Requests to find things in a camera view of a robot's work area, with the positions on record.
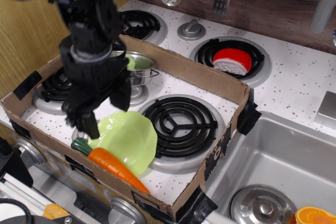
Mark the silver faucet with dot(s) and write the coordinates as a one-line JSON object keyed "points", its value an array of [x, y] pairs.
{"points": [[322, 15]]}

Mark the front left black burner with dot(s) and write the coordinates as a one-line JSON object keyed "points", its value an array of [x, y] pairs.
{"points": [[50, 95]]}

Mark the orange toy carrot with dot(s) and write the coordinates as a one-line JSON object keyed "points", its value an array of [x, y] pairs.
{"points": [[109, 162]]}

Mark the small silver metal pot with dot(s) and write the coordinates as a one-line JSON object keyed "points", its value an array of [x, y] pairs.
{"points": [[144, 70]]}

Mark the orange slice toy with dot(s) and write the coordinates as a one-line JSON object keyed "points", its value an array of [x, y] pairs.
{"points": [[312, 215]]}

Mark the silver pot lid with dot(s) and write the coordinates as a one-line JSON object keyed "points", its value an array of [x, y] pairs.
{"points": [[261, 204]]}

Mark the silver toy sink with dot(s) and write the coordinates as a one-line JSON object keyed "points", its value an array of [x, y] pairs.
{"points": [[292, 158]]}

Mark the silver middle stove knob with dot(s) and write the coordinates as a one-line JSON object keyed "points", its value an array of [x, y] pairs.
{"points": [[139, 94]]}

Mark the brown cardboard fence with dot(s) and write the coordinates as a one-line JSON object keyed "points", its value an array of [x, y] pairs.
{"points": [[222, 86]]}

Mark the red toy cheese wedge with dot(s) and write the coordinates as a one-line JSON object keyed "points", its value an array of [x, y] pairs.
{"points": [[233, 61]]}

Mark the green toy broccoli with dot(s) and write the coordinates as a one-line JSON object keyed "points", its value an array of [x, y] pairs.
{"points": [[131, 65]]}

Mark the front right black burner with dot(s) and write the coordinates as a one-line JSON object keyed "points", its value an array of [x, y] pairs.
{"points": [[187, 127]]}

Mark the light green plastic plate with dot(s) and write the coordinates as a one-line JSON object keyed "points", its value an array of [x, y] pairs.
{"points": [[130, 137]]}

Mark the silver front stove knob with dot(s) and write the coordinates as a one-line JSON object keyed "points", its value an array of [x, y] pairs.
{"points": [[79, 134]]}

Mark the back left black burner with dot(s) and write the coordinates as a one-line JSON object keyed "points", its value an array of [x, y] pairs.
{"points": [[144, 25]]}

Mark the black burner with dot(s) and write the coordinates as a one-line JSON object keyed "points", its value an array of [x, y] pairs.
{"points": [[187, 127], [144, 25], [261, 67], [50, 95]]}

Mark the silver oven dial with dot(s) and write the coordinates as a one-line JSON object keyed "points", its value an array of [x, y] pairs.
{"points": [[123, 212], [30, 155]]}

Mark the silver oven dial right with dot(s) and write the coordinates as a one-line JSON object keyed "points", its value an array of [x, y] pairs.
{"points": [[123, 212]]}

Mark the silver faucet handle block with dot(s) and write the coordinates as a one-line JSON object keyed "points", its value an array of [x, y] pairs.
{"points": [[326, 113]]}

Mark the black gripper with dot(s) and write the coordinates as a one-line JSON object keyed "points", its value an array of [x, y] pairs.
{"points": [[94, 78]]}

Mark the black clamp device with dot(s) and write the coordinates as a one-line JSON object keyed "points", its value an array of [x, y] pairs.
{"points": [[12, 163]]}

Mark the silver oven dial left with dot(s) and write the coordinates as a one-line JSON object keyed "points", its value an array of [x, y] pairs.
{"points": [[30, 155]]}

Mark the back right black burner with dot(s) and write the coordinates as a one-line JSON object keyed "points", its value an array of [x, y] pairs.
{"points": [[261, 67]]}

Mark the hanging silver spatula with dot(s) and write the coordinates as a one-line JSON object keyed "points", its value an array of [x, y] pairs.
{"points": [[220, 8]]}

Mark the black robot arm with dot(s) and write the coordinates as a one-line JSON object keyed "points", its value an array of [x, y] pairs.
{"points": [[92, 23]]}

